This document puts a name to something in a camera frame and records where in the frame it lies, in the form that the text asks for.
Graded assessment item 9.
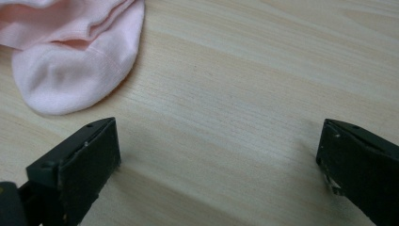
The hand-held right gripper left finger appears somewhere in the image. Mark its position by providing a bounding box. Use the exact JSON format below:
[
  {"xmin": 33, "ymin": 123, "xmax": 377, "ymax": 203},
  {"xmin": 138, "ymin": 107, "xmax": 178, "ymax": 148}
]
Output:
[{"xmin": 25, "ymin": 117, "xmax": 122, "ymax": 226}]

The pink sock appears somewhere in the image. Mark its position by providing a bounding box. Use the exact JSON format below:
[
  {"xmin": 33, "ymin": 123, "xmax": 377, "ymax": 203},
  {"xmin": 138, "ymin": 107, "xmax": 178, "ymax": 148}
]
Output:
[{"xmin": 0, "ymin": 0, "xmax": 146, "ymax": 116}]

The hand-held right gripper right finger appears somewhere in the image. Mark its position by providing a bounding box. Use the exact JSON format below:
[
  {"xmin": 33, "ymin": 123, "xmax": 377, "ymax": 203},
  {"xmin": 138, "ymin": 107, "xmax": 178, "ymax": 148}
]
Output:
[{"xmin": 315, "ymin": 118, "xmax": 399, "ymax": 226}]

